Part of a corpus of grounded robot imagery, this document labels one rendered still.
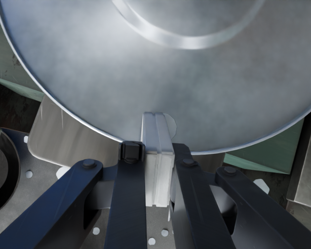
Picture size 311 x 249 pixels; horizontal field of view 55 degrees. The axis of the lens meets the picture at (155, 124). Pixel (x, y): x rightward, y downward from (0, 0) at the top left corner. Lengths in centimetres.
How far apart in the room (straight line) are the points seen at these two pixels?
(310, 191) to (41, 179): 81
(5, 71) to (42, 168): 67
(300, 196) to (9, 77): 38
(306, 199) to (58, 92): 32
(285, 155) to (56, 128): 28
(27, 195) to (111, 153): 85
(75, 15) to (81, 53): 3
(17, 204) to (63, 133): 85
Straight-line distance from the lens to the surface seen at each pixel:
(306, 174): 42
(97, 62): 23
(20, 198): 106
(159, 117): 20
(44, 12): 25
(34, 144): 23
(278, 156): 40
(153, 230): 103
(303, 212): 45
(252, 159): 38
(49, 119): 23
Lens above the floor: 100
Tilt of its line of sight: 82 degrees down
